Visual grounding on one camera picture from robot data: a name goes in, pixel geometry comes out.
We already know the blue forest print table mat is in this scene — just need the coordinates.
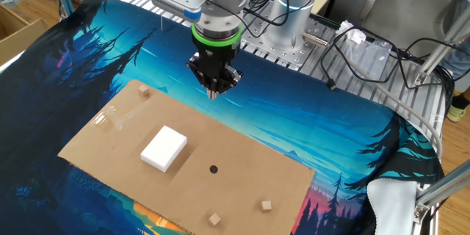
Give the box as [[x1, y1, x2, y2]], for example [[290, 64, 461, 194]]
[[0, 0, 445, 235]]

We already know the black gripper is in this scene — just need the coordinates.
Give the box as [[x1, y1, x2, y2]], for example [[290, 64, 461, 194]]
[[186, 40, 244, 100]]

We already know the open cardboard box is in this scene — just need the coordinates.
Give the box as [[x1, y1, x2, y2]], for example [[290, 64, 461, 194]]
[[0, 2, 51, 68]]

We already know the brown cardboard sheet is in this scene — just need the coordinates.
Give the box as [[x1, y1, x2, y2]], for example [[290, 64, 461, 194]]
[[57, 79, 316, 235]]

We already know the clear adhesive tape piece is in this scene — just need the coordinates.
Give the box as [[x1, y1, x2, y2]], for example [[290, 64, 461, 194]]
[[90, 104, 148, 132]]

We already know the crumpled white tissue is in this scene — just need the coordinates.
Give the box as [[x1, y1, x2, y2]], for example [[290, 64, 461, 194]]
[[335, 20, 368, 45]]

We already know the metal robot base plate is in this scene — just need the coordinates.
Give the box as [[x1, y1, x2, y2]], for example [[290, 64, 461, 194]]
[[240, 12, 333, 71]]

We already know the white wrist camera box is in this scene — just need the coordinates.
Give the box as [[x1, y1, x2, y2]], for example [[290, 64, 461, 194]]
[[149, 0, 203, 22]]

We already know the grey hose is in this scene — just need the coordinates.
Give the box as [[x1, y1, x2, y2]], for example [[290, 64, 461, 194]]
[[344, 57, 444, 161]]

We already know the black usb cable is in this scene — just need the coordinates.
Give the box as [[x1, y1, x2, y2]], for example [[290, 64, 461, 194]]
[[320, 25, 451, 92]]

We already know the clear plastic bag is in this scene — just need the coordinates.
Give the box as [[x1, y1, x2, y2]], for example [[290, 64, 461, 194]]
[[339, 38, 393, 82]]

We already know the yellow shoe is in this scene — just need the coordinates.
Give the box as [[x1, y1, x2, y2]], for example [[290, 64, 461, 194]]
[[446, 104, 468, 123]]

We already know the person in grey shirt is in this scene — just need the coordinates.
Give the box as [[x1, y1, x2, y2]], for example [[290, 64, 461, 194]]
[[322, 0, 470, 93]]

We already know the white rectangular sponge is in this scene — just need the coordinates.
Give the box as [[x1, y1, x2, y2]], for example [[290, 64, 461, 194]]
[[140, 125, 188, 173]]

